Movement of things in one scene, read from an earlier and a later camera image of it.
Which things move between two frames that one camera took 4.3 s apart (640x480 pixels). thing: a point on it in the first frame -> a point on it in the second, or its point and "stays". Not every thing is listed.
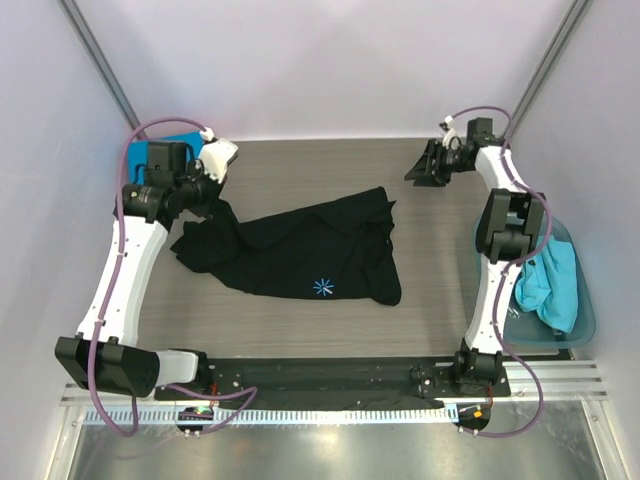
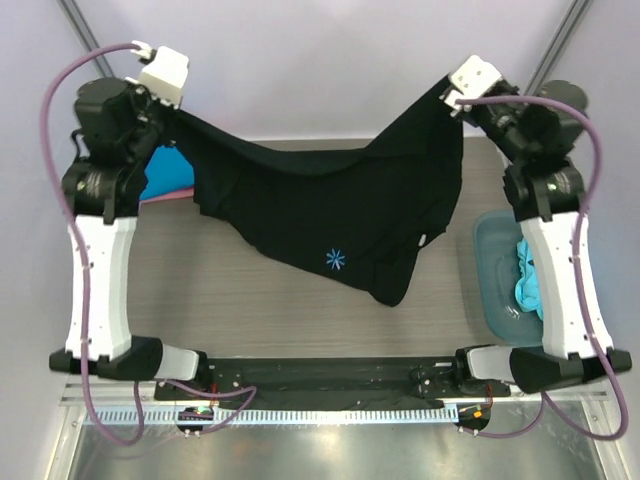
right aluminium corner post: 577,12 stays
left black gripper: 214,199 -> 141,94
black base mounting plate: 333,379 stays
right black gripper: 439,161 -> 480,107
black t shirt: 342,249 -> 365,213
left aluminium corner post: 73,13 stays
